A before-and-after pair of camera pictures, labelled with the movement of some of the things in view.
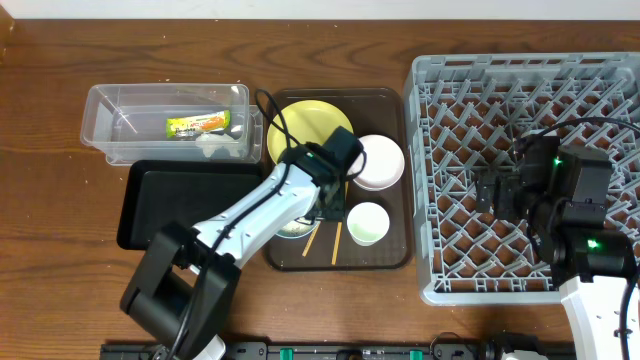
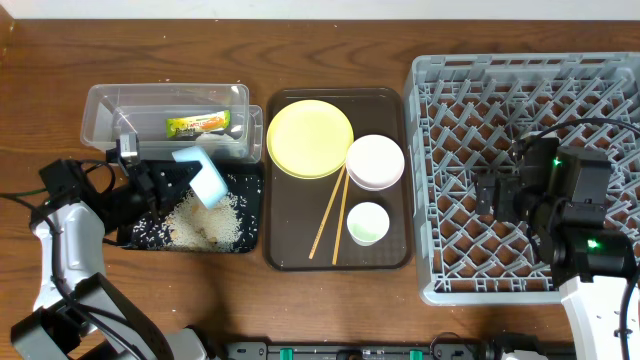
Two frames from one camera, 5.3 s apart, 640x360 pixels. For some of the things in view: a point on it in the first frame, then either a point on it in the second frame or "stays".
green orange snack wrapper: x=193 y=124 stays
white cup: x=367 y=223 stays
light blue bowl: x=298 y=229 to x=208 y=183
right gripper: x=507 y=186 stays
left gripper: x=340 y=213 to x=137 y=182
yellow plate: x=308 y=121 stays
